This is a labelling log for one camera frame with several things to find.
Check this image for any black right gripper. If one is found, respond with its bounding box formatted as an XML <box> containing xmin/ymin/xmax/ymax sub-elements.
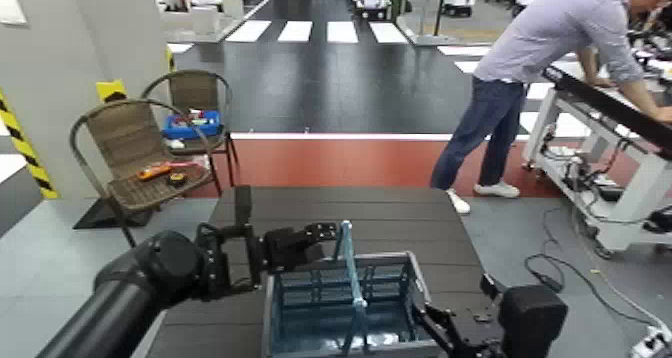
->
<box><xmin>411</xmin><ymin>301</ymin><xmax>506</xmax><ymax>358</ymax></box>

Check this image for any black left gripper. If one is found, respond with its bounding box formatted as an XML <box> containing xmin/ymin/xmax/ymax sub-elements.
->
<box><xmin>261</xmin><ymin>221</ymin><xmax>340</xmax><ymax>275</ymax></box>

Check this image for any teal plastic crate with handle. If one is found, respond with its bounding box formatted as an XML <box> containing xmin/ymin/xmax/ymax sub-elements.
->
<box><xmin>261</xmin><ymin>219</ymin><xmax>449</xmax><ymax>358</ymax></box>

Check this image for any blue plastic parts box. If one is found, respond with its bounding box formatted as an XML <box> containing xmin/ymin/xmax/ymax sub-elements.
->
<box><xmin>161</xmin><ymin>109</ymin><xmax>223</xmax><ymax>141</ymax></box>

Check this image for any orange hand tool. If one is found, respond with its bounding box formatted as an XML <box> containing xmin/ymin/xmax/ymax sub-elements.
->
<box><xmin>136</xmin><ymin>161</ymin><xmax>199</xmax><ymax>182</ymax></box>

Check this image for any brown wicker metal chair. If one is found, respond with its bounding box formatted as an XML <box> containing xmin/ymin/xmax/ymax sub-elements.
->
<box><xmin>69</xmin><ymin>97</ymin><xmax>212</xmax><ymax>247</ymax></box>
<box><xmin>140</xmin><ymin>69</ymin><xmax>241</xmax><ymax>197</ymax></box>

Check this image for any white power strip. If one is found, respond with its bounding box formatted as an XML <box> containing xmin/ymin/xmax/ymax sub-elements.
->
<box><xmin>628</xmin><ymin>325</ymin><xmax>672</xmax><ymax>358</ymax></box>

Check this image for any black power box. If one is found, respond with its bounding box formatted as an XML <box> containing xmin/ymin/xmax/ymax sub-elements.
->
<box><xmin>642</xmin><ymin>205</ymin><xmax>672</xmax><ymax>235</ymax></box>

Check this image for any white small vehicle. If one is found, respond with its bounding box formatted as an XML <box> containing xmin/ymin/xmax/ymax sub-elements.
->
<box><xmin>355</xmin><ymin>0</ymin><xmax>393</xmax><ymax>21</ymax></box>

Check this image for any white box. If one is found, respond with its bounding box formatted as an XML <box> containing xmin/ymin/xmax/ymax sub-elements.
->
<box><xmin>190</xmin><ymin>4</ymin><xmax>222</xmax><ymax>36</ymax></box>
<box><xmin>221</xmin><ymin>0</ymin><xmax>246</xmax><ymax>20</ymax></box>

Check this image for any short yellow black hazard guard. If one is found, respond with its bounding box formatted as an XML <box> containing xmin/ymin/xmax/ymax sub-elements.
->
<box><xmin>95</xmin><ymin>78</ymin><xmax>128</xmax><ymax>104</ymax></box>

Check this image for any white table with black top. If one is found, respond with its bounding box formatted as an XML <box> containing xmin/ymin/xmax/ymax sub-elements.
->
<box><xmin>521</xmin><ymin>64</ymin><xmax>672</xmax><ymax>257</ymax></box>

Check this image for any long yellow black hazard guard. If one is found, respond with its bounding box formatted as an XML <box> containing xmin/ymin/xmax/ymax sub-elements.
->
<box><xmin>0</xmin><ymin>88</ymin><xmax>61</xmax><ymax>201</ymax></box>

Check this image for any person in light blue shirt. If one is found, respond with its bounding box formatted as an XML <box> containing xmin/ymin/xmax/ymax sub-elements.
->
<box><xmin>430</xmin><ymin>0</ymin><xmax>672</xmax><ymax>216</ymax></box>

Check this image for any black clamp stand equipment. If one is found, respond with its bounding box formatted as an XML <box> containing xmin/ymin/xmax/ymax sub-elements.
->
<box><xmin>627</xmin><ymin>5</ymin><xmax>672</xmax><ymax>55</ymax></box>

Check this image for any black floor cable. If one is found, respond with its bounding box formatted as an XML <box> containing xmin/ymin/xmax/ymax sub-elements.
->
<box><xmin>523</xmin><ymin>206</ymin><xmax>660</xmax><ymax>331</ymax></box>

